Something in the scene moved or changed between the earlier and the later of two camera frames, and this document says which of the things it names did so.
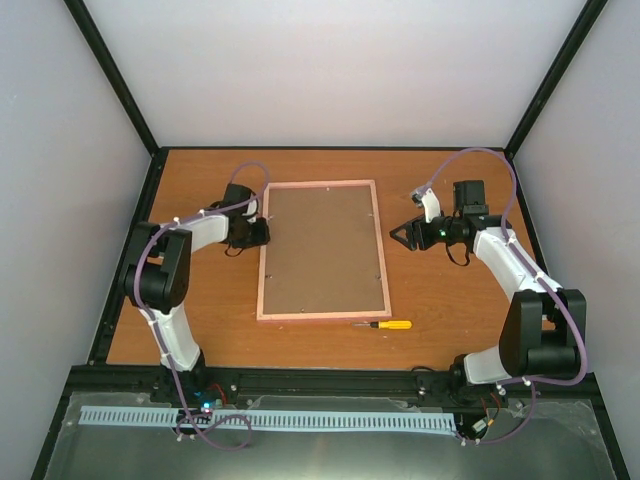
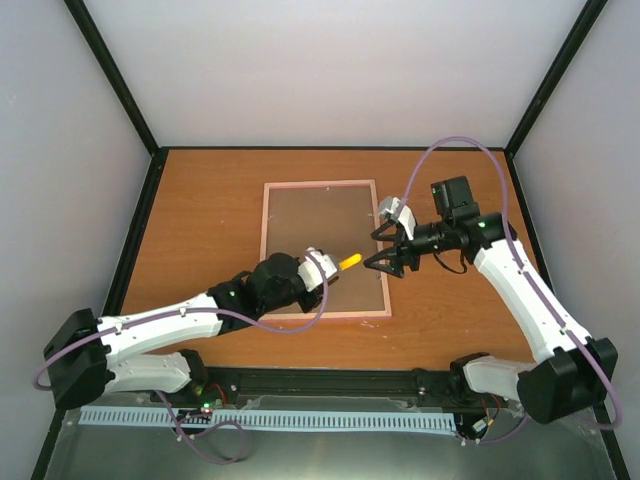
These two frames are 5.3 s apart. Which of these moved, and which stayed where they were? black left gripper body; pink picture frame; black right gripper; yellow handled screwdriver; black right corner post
Moved: black left gripper body; yellow handled screwdriver; black right gripper
Stayed: pink picture frame; black right corner post
